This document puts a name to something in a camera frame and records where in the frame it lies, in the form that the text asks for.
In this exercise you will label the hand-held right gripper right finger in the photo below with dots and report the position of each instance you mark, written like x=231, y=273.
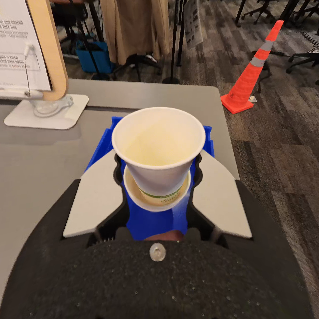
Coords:
x=221, y=199

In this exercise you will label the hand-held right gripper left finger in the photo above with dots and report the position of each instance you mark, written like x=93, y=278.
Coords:
x=92, y=199

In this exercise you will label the white paper cup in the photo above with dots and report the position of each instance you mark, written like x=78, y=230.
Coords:
x=134, y=196
x=159, y=139

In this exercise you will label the blue plastic bin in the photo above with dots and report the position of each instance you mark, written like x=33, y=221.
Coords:
x=154, y=224

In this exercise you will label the person's right hand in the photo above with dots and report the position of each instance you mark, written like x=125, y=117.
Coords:
x=167, y=236

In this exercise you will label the white paper tag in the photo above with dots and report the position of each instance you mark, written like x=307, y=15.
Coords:
x=253, y=99

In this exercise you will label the orange traffic cone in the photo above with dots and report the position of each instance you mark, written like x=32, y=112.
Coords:
x=246, y=79

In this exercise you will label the black round-base stand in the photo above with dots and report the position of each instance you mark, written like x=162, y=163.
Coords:
x=170, y=81

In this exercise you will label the teal crate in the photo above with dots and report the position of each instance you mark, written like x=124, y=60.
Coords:
x=99, y=59

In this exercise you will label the black chair base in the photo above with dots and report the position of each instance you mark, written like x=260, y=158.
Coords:
x=304, y=58

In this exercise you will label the printed instruction sheet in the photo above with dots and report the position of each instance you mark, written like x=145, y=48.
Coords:
x=20, y=49

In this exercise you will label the tan cloth cover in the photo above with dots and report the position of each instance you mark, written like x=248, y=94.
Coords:
x=134, y=30

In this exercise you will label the hanging printed paper sheet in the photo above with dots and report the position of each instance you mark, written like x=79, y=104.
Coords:
x=193, y=25

